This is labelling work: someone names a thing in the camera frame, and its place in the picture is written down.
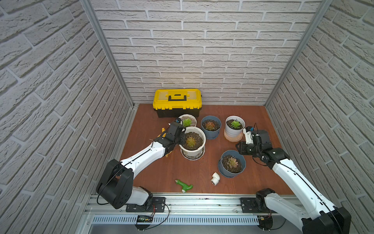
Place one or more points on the blue pot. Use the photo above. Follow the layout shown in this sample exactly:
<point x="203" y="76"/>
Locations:
<point x="231" y="164"/>
<point x="211" y="126"/>

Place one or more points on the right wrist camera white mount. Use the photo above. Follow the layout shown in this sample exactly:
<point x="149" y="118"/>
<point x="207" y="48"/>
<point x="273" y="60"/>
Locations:
<point x="248" y="134"/>

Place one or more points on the blue pot back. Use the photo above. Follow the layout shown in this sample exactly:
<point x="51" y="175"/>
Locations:
<point x="211" y="126"/>

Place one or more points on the white PVC elbow fitting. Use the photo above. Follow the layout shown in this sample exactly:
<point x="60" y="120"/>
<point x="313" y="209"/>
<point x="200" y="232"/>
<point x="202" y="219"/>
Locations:
<point x="215" y="179"/>

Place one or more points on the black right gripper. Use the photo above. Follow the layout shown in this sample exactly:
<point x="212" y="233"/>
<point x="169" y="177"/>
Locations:
<point x="241" y="149"/>

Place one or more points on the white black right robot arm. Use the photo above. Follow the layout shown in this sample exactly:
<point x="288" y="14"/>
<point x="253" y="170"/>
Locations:
<point x="318" y="216"/>

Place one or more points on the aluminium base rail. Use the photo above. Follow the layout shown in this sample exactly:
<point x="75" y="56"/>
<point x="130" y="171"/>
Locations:
<point x="181" y="209"/>

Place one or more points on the blue pot front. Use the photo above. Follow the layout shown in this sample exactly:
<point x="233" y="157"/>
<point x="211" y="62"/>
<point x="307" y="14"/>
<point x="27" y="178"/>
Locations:
<point x="231" y="164"/>

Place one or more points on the small white faceted pot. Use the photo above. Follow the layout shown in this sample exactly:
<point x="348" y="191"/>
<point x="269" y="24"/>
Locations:
<point x="188" y="120"/>

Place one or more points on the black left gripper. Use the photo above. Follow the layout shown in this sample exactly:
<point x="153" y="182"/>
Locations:
<point x="179" y="132"/>

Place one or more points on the aluminium frame corner post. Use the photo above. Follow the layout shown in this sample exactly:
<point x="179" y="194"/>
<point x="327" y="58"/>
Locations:
<point x="89" y="10"/>
<point x="314" y="23"/>

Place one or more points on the yellow black plastic toolbox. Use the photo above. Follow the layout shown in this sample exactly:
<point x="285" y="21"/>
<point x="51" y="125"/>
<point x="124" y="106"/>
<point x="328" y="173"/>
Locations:
<point x="170" y="103"/>

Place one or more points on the yellow plastic watering can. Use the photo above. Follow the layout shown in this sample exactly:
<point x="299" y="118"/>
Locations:
<point x="165" y="142"/>

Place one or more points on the aluminium frame corner post left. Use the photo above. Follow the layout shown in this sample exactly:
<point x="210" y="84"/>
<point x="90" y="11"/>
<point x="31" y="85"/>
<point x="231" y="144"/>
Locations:
<point x="89" y="10"/>

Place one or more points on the green spray nozzle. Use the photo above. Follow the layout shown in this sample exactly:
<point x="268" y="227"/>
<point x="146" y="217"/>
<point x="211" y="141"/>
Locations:
<point x="184" y="186"/>

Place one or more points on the aluminium frame corner post right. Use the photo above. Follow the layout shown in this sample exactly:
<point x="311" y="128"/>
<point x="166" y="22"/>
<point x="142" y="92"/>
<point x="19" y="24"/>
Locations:
<point x="314" y="23"/>

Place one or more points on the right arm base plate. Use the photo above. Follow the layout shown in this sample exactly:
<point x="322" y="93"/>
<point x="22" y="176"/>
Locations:
<point x="251" y="204"/>

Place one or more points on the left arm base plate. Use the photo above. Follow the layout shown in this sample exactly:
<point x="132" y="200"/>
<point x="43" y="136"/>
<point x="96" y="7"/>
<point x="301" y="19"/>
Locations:
<point x="154" y="205"/>

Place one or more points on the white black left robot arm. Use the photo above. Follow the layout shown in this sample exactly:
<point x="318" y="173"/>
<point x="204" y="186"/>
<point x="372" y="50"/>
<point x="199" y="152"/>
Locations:
<point x="116" y="183"/>

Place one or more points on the large white round pot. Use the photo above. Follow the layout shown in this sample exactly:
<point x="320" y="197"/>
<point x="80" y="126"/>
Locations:
<point x="194" y="146"/>

